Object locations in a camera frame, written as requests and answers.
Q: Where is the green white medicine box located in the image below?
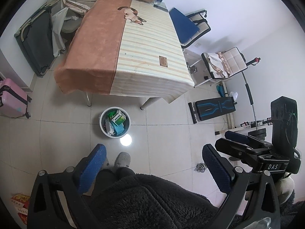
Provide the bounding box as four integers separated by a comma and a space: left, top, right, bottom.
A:
111, 110, 126, 126

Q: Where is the grey chair with clothes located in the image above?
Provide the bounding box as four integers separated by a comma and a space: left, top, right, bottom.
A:
46, 0, 91, 57

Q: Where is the black blue workout bench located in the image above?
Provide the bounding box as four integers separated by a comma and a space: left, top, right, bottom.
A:
188, 97, 236, 124

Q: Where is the person's black fleece clothing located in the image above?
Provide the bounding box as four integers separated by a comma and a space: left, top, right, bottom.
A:
88, 168, 304, 228

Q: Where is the black folding bed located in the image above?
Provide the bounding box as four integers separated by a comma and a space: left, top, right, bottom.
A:
14, 5, 55, 77

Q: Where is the barbell bar with red end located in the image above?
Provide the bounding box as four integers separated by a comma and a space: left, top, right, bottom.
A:
241, 57, 261, 130

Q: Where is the red snack package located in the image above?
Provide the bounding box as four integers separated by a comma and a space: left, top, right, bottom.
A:
11, 194, 30, 225

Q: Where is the pink suitcase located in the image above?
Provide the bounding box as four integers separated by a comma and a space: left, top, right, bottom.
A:
0, 78, 32, 119

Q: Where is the white table leg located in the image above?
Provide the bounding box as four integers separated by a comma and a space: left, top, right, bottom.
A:
84, 92, 92, 107
140, 97, 160, 110

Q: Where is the chrome dumbbell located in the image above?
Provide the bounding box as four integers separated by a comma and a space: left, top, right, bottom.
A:
194, 163, 207, 173

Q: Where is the blue cushion office chair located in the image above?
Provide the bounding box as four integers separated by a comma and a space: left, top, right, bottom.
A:
169, 8, 211, 49

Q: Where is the right grey slipper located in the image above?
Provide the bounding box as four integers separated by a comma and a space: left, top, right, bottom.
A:
114, 152, 131, 169

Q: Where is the white trash bin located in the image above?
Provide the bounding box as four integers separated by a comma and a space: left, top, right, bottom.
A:
99, 106, 131, 139

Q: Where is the white padded chair with clothes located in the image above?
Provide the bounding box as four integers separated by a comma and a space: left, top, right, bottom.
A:
201, 47, 247, 80

